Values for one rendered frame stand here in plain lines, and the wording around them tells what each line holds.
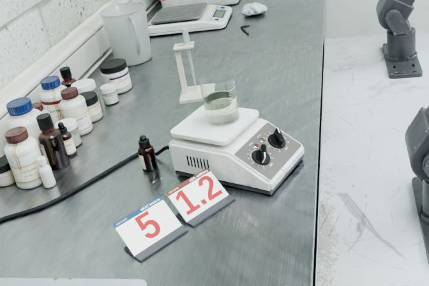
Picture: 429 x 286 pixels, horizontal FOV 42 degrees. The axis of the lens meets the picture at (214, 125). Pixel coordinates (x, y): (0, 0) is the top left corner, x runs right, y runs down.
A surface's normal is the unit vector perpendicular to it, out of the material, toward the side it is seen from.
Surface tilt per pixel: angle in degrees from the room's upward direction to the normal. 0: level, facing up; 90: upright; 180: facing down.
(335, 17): 90
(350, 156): 0
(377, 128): 0
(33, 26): 90
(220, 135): 0
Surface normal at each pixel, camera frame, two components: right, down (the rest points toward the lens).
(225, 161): -0.54, 0.46
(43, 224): -0.16, -0.88
